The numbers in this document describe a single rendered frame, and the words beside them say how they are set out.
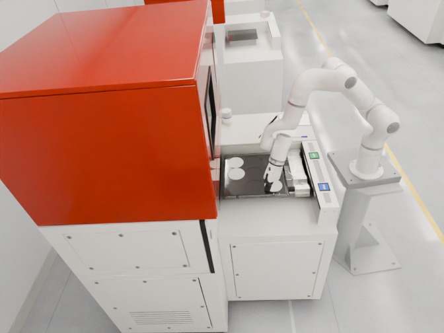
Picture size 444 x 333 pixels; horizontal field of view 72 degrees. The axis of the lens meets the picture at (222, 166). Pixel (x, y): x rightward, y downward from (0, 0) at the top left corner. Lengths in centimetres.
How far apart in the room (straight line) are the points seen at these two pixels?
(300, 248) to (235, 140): 78
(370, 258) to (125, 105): 220
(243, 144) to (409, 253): 157
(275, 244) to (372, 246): 118
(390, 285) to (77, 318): 224
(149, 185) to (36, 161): 38
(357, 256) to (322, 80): 157
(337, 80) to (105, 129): 97
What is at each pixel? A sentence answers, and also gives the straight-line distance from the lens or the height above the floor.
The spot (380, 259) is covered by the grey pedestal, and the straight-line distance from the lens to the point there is 269.
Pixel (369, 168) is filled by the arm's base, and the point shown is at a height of 92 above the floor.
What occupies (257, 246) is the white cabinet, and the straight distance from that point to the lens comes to 173.
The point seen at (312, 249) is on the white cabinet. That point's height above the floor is 69.
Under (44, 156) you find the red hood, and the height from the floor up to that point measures 158.
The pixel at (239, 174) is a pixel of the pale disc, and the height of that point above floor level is 90.
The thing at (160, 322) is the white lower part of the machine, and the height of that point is 25.
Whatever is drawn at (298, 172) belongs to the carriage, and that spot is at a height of 88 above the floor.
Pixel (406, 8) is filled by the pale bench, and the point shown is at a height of 36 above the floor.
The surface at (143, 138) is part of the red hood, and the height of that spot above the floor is 163.
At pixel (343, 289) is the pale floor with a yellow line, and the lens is 250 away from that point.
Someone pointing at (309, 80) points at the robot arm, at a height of 152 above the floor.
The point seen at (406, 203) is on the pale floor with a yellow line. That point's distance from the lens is 316.
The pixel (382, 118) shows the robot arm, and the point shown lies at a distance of 173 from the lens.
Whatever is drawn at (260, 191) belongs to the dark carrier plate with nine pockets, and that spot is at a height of 90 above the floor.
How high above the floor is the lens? 217
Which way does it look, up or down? 42 degrees down
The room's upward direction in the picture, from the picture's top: 7 degrees counter-clockwise
